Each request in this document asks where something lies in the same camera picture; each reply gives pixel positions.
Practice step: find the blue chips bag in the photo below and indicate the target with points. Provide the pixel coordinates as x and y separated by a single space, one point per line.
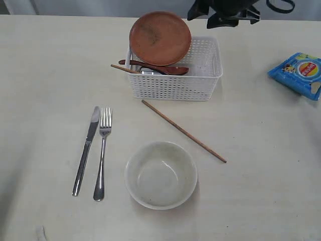
300 73

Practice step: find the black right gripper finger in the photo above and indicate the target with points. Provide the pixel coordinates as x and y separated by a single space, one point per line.
216 21
199 8

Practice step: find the white floral ceramic bowl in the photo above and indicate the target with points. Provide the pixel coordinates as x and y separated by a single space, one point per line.
161 176

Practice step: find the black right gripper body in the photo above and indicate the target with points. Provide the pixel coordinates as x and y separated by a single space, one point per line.
241 10

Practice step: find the white perforated plastic basket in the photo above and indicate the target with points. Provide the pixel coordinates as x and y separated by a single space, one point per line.
205 69

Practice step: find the silver table knife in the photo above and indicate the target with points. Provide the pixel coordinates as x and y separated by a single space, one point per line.
90 135

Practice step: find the silver fork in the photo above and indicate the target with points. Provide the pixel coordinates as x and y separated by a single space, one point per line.
104 131

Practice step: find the dark red wooden spoon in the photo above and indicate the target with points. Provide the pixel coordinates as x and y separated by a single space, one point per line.
168 70

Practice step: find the wooden chopstick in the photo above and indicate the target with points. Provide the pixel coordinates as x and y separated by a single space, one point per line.
201 144
124 69

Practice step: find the brown round plate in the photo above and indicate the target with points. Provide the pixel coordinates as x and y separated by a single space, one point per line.
160 38

